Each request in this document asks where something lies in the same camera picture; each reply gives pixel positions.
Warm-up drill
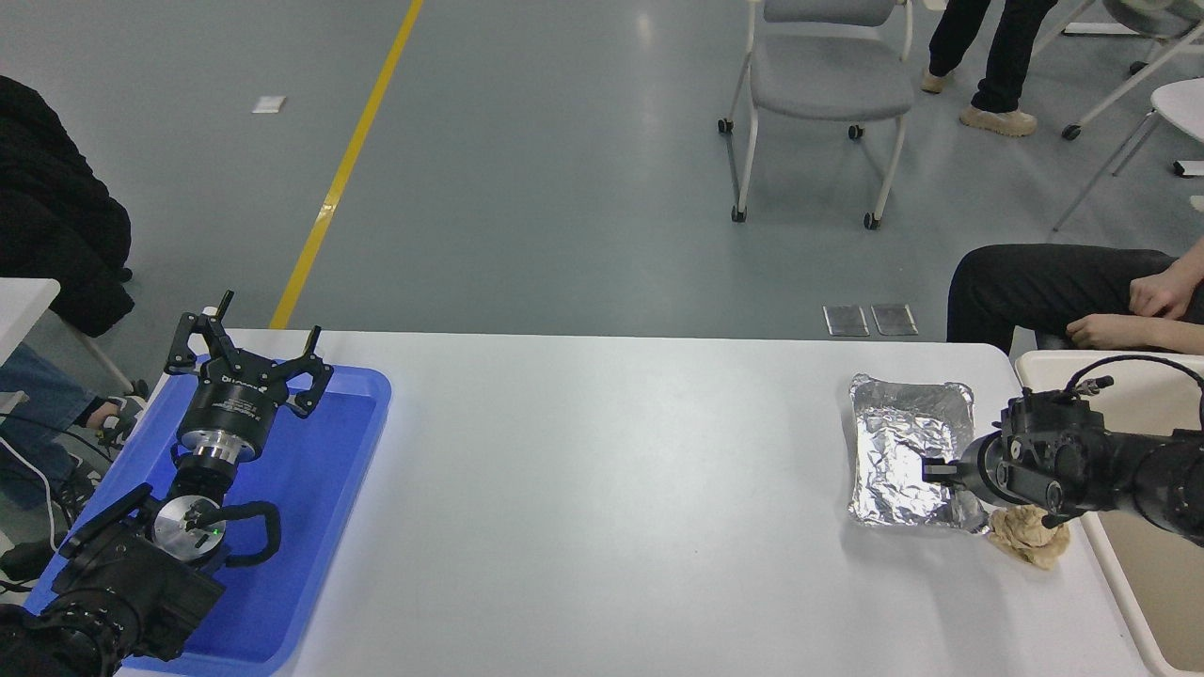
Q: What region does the white chair frame with casters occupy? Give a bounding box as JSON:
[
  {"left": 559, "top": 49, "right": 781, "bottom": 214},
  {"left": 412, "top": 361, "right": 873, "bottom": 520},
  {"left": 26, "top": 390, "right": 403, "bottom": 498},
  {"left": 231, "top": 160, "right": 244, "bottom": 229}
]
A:
[{"left": 1030, "top": 0, "right": 1204, "bottom": 142}]

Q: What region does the crumpled tan paper ball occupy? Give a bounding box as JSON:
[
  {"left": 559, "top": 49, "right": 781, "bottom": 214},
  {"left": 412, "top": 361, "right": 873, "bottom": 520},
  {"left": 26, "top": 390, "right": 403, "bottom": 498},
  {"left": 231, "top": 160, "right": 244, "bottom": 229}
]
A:
[{"left": 986, "top": 505, "right": 1071, "bottom": 571}]

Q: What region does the white frame leg with caster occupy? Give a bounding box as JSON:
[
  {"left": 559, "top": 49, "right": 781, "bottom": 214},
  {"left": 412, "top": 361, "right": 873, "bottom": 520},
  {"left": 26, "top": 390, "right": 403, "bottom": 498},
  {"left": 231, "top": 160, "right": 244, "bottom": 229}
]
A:
[{"left": 58, "top": 312, "right": 149, "bottom": 398}]

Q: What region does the seated person in black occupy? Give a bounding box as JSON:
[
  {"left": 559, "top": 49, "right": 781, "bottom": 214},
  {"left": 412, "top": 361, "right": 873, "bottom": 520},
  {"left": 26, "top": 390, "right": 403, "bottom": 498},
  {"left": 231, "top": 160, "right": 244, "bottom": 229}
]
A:
[{"left": 0, "top": 75, "right": 149, "bottom": 513}]

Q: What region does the black cable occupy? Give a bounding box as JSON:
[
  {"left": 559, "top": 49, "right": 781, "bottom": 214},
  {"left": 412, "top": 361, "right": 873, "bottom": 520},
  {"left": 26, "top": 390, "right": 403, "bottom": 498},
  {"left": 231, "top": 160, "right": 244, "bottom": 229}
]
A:
[{"left": 0, "top": 414, "right": 114, "bottom": 490}]

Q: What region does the seated person with dark trousers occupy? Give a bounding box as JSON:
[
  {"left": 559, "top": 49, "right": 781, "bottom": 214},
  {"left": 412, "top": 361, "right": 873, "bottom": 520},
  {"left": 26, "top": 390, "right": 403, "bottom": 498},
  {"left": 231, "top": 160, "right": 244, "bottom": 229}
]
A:
[{"left": 947, "top": 243, "right": 1204, "bottom": 356}]

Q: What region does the blue plastic tray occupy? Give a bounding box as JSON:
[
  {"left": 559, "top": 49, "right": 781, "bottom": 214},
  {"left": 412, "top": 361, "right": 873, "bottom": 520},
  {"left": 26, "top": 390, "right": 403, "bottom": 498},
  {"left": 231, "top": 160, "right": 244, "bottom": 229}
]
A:
[{"left": 24, "top": 365, "right": 392, "bottom": 676}]

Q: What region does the person's left hand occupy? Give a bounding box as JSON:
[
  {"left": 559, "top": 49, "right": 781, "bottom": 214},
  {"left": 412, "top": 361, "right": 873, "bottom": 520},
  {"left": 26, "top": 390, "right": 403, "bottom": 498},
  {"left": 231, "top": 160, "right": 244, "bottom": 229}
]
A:
[{"left": 1068, "top": 315, "right": 1147, "bottom": 352}]

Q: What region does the small white table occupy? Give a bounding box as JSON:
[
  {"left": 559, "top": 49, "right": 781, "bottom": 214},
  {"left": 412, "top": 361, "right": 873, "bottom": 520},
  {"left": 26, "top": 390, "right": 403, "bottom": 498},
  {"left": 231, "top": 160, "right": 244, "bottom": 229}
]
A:
[{"left": 0, "top": 278, "right": 62, "bottom": 368}]

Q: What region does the white cable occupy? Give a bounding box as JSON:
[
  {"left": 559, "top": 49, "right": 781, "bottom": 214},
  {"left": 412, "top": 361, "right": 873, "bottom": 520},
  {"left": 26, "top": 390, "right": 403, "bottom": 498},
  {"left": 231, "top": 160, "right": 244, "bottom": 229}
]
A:
[{"left": 0, "top": 437, "right": 57, "bottom": 548}]

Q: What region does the black power adapter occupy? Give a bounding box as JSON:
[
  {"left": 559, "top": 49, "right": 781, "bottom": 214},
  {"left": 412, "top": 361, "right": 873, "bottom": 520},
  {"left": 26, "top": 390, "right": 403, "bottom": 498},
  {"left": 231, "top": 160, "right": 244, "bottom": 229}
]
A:
[{"left": 0, "top": 541, "right": 63, "bottom": 582}]

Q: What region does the walking person with tan shoes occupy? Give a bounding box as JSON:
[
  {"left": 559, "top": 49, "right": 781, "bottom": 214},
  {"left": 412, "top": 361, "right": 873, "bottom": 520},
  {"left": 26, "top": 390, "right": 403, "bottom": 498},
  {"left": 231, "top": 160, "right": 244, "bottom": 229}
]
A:
[{"left": 922, "top": 0, "right": 1059, "bottom": 138}]

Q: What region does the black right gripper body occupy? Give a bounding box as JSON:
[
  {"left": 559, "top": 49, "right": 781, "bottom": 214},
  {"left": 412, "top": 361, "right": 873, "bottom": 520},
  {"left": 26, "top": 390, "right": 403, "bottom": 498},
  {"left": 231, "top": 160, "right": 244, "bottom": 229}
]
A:
[{"left": 961, "top": 433, "right": 1012, "bottom": 507}]

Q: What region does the person's right hand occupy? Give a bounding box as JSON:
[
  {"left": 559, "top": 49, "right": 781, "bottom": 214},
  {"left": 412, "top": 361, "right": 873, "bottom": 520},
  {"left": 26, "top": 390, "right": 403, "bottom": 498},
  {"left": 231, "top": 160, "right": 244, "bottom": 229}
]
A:
[{"left": 1129, "top": 265, "right": 1197, "bottom": 321}]

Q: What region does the white round table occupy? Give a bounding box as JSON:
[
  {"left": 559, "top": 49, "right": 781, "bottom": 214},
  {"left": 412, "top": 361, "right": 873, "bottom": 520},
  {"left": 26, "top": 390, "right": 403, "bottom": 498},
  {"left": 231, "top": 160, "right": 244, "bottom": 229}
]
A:
[{"left": 1052, "top": 79, "right": 1204, "bottom": 233}]

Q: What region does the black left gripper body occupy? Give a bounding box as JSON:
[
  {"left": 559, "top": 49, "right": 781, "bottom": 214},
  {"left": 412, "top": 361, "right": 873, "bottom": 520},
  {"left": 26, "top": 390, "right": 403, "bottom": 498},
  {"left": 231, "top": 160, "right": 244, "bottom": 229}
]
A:
[{"left": 178, "top": 360, "right": 286, "bottom": 446}]

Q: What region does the large pale bin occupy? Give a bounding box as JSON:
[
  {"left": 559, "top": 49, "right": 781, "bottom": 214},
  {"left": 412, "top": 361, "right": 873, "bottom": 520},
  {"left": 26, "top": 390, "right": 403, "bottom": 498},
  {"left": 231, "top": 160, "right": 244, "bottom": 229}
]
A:
[{"left": 1014, "top": 351, "right": 1204, "bottom": 677}]

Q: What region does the silver foil plate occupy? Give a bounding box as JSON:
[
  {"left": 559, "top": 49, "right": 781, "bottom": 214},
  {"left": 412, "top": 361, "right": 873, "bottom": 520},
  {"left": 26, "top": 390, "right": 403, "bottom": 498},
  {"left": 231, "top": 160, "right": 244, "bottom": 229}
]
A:
[{"left": 847, "top": 373, "right": 990, "bottom": 535}]

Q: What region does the grey chair with white frame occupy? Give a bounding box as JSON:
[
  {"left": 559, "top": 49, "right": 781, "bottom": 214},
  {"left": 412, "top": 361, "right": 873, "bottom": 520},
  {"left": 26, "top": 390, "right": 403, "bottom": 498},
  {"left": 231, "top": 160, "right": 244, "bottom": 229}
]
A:
[{"left": 719, "top": 0, "right": 915, "bottom": 231}]

